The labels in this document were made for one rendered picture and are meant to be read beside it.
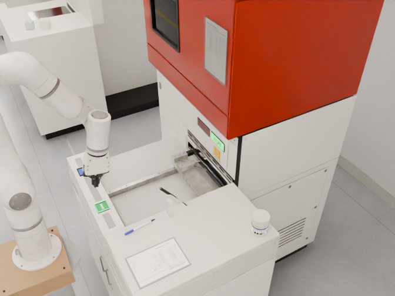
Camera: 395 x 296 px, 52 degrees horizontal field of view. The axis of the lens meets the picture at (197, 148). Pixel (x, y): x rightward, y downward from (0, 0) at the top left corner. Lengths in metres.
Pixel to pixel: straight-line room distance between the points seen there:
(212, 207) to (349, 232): 1.53
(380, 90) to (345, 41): 1.28
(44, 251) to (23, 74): 0.74
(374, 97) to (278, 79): 1.55
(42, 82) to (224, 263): 0.91
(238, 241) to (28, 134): 2.77
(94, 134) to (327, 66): 1.01
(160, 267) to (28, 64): 0.84
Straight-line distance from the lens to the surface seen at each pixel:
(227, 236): 1.65
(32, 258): 1.75
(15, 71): 1.32
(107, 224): 1.73
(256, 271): 1.78
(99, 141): 1.52
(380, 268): 2.96
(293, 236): 2.62
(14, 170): 1.45
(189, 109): 2.04
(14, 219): 1.61
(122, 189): 2.02
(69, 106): 1.41
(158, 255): 1.59
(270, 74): 1.61
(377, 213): 3.28
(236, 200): 1.78
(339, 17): 1.75
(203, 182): 1.97
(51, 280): 1.71
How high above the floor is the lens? 2.26
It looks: 40 degrees down
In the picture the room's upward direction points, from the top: straight up
